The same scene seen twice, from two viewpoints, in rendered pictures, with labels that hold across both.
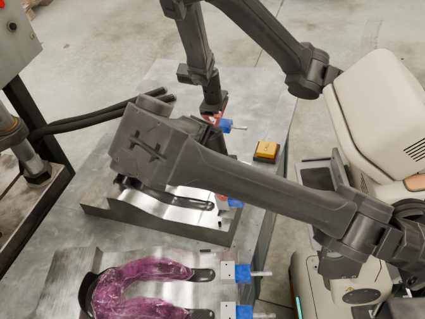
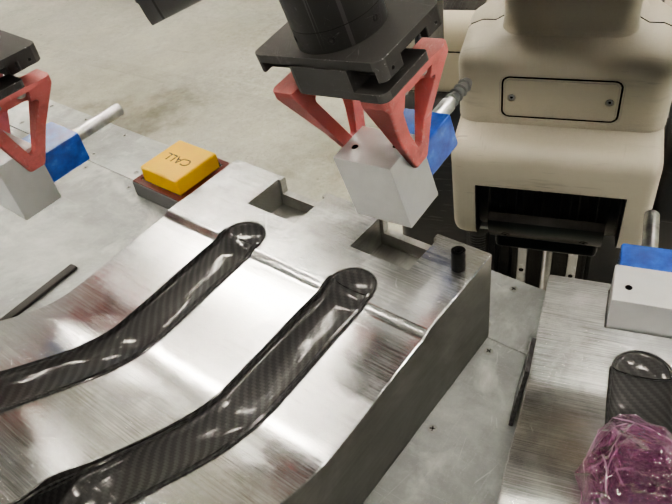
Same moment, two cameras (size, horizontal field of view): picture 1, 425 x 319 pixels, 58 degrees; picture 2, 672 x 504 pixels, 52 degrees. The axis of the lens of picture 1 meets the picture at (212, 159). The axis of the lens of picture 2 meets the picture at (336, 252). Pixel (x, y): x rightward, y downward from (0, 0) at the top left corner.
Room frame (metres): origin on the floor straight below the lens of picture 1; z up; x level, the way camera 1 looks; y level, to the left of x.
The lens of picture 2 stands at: (0.56, 0.37, 1.23)
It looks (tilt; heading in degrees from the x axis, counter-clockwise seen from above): 41 degrees down; 288
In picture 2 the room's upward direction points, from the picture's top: 9 degrees counter-clockwise
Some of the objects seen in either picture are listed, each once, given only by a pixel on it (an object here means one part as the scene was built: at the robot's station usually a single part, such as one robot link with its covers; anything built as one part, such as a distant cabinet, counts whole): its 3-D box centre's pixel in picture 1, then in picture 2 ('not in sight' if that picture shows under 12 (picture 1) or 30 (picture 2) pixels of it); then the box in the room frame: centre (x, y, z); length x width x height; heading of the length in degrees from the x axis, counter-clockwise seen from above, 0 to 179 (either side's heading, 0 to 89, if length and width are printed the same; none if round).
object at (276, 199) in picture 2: not in sight; (292, 215); (0.74, -0.06, 0.87); 0.05 x 0.05 x 0.04; 65
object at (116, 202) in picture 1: (165, 184); (121, 437); (0.80, 0.16, 0.87); 0.50 x 0.26 x 0.14; 65
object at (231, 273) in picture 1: (246, 273); (648, 268); (0.46, -0.04, 0.86); 0.13 x 0.05 x 0.05; 82
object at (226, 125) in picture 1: (227, 126); (61, 145); (0.94, -0.07, 0.93); 0.13 x 0.05 x 0.05; 64
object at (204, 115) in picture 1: (214, 114); (2, 113); (0.95, -0.03, 0.99); 0.07 x 0.07 x 0.09; 63
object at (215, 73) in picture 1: (208, 78); not in sight; (0.96, -0.03, 1.12); 0.07 x 0.06 x 0.07; 59
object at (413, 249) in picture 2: (227, 213); (396, 258); (0.64, -0.02, 0.87); 0.05 x 0.05 x 0.04; 65
